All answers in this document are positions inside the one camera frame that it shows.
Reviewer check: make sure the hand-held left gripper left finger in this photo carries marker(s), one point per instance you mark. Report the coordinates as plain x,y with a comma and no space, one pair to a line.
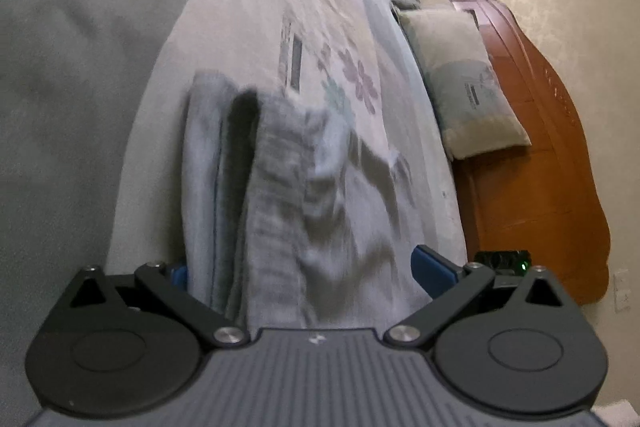
179,276

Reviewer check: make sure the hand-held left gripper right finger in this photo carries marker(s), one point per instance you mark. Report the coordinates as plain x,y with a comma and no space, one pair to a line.
432,272

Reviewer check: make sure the grey sweatpants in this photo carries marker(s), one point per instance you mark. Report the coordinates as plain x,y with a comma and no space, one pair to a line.
285,207

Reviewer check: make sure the wooden headboard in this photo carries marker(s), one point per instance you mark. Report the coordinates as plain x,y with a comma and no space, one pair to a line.
540,157

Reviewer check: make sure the pale green printed pillow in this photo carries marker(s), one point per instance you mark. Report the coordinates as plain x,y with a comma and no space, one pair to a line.
465,82

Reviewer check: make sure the bed with patterned sheet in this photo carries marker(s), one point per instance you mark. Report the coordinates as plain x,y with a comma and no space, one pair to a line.
250,7

